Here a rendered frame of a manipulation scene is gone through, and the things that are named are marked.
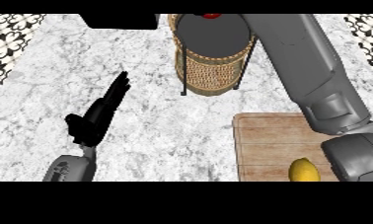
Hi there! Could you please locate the black appliance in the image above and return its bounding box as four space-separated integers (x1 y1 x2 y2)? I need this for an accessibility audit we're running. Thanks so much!
79 14 163 31

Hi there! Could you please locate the wicker tiered basket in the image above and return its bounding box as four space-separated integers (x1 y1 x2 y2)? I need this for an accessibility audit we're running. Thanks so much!
169 14 259 98

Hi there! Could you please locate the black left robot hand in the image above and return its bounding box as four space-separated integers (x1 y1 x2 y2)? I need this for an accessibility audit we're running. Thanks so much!
64 70 133 148

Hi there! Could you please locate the yellow lemon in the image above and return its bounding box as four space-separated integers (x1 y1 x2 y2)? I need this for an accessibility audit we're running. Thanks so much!
288 157 322 183

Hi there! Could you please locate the wooden cutting board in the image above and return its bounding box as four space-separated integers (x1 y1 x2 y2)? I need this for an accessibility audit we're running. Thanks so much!
232 112 341 183

